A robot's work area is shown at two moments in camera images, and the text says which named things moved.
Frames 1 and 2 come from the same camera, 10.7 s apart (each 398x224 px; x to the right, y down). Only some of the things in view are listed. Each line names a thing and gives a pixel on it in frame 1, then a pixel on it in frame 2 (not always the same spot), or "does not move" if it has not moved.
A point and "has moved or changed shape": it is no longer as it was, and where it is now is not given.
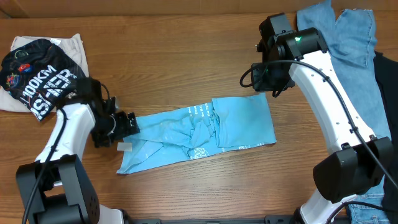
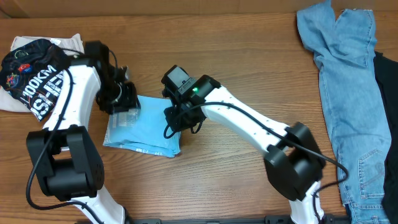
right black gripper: [260, 85] -> [172, 116]
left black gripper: [124, 129] -> [129, 102]
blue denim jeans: [350, 42] does not move
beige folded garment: [73, 44] does not move
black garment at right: [387, 65] does not move
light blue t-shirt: [180, 132] has moved or changed shape
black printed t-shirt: [40, 75] does not move
